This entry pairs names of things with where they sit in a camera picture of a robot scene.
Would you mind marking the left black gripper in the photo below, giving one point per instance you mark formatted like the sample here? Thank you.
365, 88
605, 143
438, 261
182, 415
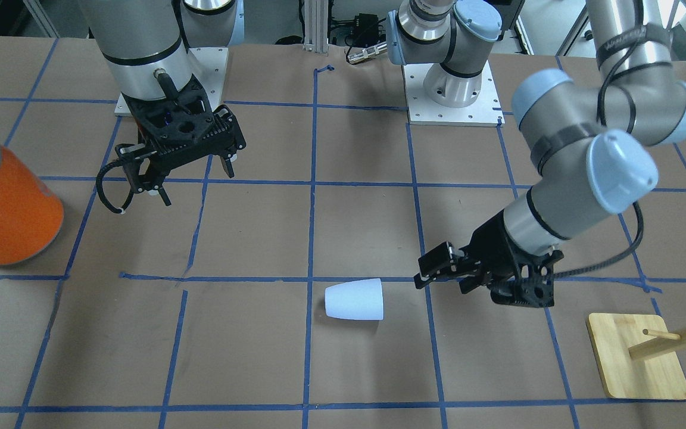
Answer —
493, 246

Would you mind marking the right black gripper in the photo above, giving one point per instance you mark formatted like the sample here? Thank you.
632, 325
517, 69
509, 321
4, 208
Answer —
138, 127

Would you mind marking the light blue plastic cup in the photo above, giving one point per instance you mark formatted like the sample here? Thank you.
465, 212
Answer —
360, 300

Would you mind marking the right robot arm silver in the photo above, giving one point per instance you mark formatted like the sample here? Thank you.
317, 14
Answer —
160, 53

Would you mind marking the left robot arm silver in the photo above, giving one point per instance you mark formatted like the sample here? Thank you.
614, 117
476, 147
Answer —
589, 145

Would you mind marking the wooden mug stand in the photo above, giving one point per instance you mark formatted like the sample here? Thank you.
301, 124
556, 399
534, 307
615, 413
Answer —
636, 355

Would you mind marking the orange metal can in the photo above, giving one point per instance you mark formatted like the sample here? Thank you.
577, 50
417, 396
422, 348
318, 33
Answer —
31, 215

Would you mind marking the black power box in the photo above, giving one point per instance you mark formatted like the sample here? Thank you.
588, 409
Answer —
366, 30

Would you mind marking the aluminium frame post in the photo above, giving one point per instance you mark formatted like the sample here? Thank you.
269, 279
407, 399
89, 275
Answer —
315, 26

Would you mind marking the silver cable connector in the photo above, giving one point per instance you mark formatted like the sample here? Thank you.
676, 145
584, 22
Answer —
367, 53

